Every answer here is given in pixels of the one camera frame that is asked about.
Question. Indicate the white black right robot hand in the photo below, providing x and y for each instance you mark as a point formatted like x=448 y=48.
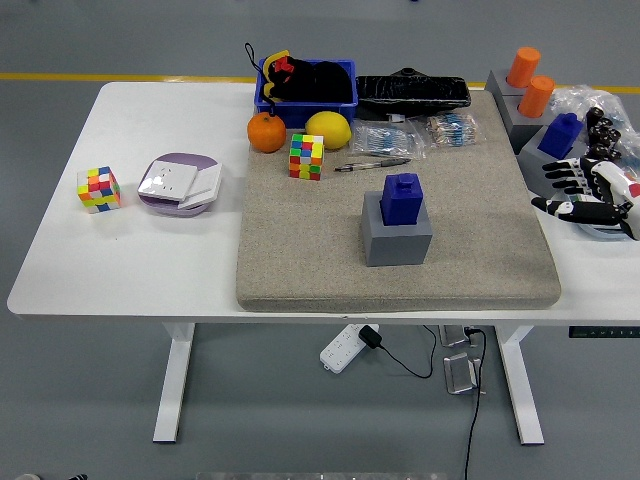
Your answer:
x=610 y=185

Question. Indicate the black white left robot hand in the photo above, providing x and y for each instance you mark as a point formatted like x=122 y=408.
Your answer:
x=77 y=477

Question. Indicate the blue square seal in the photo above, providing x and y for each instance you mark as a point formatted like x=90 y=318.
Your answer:
x=400 y=200
x=557 y=137

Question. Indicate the grey square seal holder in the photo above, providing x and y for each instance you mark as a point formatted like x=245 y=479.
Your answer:
x=532 y=160
x=395 y=247

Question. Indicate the grey round-hole seal holder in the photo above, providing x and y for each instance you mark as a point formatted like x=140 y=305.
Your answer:
x=522 y=130
x=496 y=82

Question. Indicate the orange cylinder seal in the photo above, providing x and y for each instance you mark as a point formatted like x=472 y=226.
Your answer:
x=524 y=65
x=535 y=97

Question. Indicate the pale blue plate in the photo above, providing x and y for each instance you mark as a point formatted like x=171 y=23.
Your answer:
x=600 y=234

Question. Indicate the dark brown knob cluster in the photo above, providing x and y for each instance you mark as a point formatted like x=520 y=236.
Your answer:
x=602 y=132

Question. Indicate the clear plastic bags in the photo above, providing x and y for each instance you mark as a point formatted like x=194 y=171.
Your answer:
x=575 y=97

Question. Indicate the white table leg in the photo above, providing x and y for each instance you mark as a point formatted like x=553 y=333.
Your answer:
x=520 y=390
x=172 y=390

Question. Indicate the black table control panel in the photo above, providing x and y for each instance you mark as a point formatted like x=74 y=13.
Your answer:
x=600 y=332

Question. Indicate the clear bag of resistors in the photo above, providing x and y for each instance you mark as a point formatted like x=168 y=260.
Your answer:
x=380 y=137
x=452 y=130

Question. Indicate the black long wrapped object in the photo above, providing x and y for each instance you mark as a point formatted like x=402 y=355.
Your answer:
x=410 y=95

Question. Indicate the small white connector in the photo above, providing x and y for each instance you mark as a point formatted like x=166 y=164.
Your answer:
x=396 y=118

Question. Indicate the silver ballpoint pen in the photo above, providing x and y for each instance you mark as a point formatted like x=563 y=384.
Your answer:
x=385 y=163

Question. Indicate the black power adapter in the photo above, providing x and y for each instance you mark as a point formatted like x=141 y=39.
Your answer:
x=370 y=336

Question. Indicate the yellow lemon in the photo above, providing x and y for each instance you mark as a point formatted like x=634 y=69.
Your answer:
x=328 y=130

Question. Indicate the multicolour puzzle cube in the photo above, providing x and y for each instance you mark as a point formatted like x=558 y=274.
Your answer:
x=99 y=190
x=306 y=157

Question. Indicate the white power strip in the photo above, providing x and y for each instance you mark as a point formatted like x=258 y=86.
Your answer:
x=340 y=350

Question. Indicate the grey-brown mat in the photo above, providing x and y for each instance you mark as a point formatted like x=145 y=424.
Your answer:
x=300 y=240

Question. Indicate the blue plastic bin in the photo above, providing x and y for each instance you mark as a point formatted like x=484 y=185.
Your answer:
x=295 y=111

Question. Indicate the orange fruit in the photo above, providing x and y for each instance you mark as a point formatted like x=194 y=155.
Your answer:
x=266 y=132

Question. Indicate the silver metal bracket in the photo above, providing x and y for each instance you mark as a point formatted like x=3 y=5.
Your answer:
x=460 y=375
x=454 y=336

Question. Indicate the white wall socket panel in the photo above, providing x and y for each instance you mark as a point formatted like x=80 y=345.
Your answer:
x=167 y=180

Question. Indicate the white wall switch panel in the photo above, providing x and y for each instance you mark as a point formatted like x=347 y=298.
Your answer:
x=205 y=187

